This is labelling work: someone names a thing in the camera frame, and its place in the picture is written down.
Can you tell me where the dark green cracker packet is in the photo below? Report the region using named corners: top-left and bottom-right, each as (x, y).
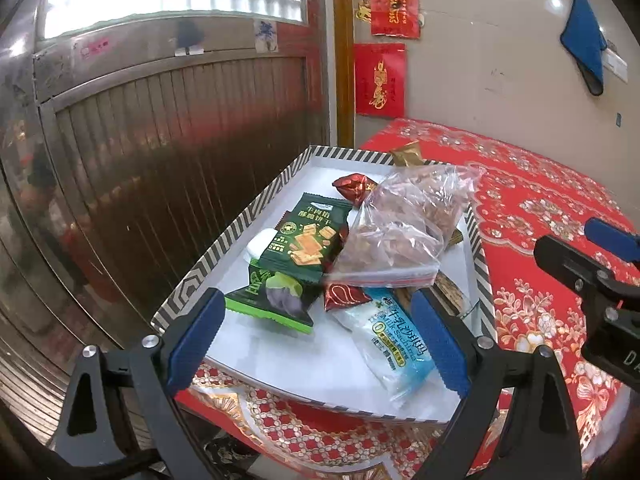
top-left (259, 192), bottom-right (351, 286)

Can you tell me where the blue white door sticker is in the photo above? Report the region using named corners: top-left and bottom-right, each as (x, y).
top-left (254, 20), bottom-right (278, 53)

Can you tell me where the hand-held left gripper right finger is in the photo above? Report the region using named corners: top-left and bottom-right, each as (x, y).
top-left (410, 287), bottom-right (583, 480)

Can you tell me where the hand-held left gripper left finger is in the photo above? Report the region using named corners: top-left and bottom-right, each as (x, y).
top-left (52, 287), bottom-right (227, 480)

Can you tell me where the small dark red candy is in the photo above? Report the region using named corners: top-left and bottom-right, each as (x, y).
top-left (322, 282), bottom-right (373, 313)

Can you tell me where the striped cardboard box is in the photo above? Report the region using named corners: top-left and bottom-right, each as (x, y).
top-left (151, 145), bottom-right (497, 423)

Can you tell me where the wooden door frame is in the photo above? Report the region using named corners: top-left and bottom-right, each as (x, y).
top-left (330, 0), bottom-right (357, 147)

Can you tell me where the brown coffee stick packet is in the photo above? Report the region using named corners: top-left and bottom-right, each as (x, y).
top-left (432, 270), bottom-right (473, 321)

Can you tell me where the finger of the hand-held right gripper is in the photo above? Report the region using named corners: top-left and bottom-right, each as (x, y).
top-left (584, 217), bottom-right (640, 261)
top-left (532, 235), bottom-right (640, 311)

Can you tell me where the red wall poster gold print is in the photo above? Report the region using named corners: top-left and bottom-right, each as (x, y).
top-left (354, 42), bottom-right (407, 120)

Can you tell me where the clear zip bag of nuts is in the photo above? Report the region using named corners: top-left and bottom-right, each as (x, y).
top-left (322, 162), bottom-right (483, 288)

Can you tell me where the metal slatted door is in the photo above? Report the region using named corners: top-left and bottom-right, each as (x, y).
top-left (0, 0), bottom-right (333, 411)

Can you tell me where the green black plum candy packet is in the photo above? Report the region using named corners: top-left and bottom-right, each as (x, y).
top-left (224, 255), bottom-right (323, 335)

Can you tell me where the white wall switch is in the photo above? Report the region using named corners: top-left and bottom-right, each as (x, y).
top-left (602, 52), bottom-right (628, 78)

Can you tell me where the red paper wall decoration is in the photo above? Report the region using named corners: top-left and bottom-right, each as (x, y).
top-left (355, 0), bottom-right (426, 38)

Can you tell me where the light blue snack packet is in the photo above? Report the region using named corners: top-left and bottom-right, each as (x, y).
top-left (334, 287), bottom-right (436, 403)

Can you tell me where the red snack packet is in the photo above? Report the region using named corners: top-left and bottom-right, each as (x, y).
top-left (332, 172), bottom-right (378, 208)

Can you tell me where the blue hanging cloth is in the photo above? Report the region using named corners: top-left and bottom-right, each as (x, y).
top-left (560, 0), bottom-right (608, 97)

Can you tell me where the gold foil snack packet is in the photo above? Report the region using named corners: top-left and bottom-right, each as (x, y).
top-left (390, 141), bottom-right (423, 167)

